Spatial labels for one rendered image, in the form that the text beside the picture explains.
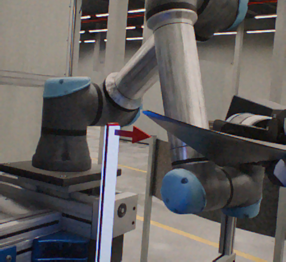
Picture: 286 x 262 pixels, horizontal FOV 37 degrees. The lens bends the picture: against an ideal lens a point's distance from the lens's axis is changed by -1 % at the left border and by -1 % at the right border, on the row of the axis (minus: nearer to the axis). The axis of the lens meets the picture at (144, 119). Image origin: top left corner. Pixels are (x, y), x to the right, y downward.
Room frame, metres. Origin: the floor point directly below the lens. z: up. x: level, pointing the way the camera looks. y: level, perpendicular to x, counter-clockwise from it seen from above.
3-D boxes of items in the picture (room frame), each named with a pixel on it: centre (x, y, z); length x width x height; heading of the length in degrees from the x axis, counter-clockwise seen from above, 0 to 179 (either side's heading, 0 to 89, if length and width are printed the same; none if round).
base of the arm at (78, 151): (1.09, 0.20, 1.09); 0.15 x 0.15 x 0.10
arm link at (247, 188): (0.80, -0.18, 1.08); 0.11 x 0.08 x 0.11; 129
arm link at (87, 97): (1.09, 0.20, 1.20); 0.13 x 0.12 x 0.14; 129
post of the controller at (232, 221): (1.04, -0.23, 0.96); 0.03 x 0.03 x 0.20; 58
